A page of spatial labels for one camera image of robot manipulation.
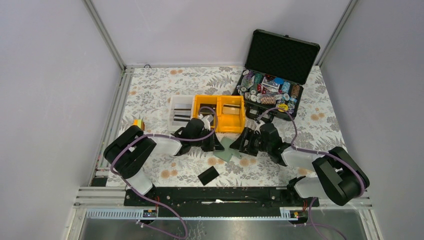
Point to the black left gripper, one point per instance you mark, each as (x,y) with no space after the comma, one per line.
(213,145)

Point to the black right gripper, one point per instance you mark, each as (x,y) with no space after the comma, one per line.
(247,134)

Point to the black credit card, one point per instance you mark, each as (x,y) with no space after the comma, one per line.
(208,175)

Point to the yellow double storage bin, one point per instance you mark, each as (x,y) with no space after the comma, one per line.
(223,123)

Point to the white storage bin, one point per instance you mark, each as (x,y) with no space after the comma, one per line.
(175,99)

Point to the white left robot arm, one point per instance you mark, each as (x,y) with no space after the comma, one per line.
(128,153)

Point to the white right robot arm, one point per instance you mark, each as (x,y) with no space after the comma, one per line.
(338,177)

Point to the card in yellow bin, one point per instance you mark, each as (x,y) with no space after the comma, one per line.
(231,109)

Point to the dark card in bin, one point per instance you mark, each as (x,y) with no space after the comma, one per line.
(207,109)

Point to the orange poker chip stack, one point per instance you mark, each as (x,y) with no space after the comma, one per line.
(268,100)

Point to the yellow big blind chip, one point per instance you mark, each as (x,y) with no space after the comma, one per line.
(281,107)

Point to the floral table mat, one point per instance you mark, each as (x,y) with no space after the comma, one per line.
(148,98)

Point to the black poker chip case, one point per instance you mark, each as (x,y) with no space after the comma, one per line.
(276,65)

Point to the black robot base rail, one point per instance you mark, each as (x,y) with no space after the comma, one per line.
(216,202)

